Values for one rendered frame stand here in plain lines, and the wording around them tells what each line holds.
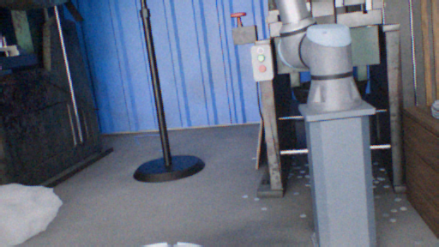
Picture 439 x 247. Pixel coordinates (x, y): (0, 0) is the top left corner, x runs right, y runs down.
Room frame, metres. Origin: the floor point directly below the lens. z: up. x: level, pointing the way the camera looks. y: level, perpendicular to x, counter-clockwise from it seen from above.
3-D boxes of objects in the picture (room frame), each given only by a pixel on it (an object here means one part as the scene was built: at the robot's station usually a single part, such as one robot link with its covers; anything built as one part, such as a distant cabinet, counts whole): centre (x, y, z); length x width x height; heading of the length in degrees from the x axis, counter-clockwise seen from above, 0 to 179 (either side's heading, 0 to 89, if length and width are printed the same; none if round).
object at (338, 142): (1.30, -0.34, 0.23); 0.19 x 0.19 x 0.45; 85
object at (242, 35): (1.90, -0.15, 0.62); 0.10 x 0.06 x 0.20; 76
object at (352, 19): (2.04, -0.51, 0.68); 0.45 x 0.30 x 0.06; 76
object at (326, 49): (1.31, -0.33, 0.62); 0.13 x 0.12 x 0.14; 20
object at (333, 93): (1.30, -0.34, 0.50); 0.15 x 0.15 x 0.10
